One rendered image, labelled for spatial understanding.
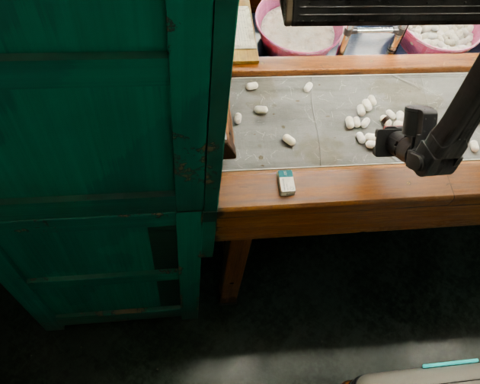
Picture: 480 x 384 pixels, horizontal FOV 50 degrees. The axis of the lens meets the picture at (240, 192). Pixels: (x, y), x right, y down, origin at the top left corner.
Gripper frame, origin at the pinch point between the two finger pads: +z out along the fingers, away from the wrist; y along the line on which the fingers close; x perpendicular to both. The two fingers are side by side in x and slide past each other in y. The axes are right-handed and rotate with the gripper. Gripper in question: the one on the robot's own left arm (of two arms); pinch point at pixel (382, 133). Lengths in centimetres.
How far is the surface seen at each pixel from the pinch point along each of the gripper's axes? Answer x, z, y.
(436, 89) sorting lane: -7.5, 19.7, -23.1
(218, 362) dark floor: 85, 26, 39
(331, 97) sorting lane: -6.2, 18.2, 7.9
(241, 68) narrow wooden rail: -13.5, 22.9, 32.0
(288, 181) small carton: 9.3, -6.4, 24.7
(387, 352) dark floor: 86, 25, -21
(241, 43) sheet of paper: -19.8, 27.9, 31.5
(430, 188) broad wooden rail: 12.4, -6.9, -10.9
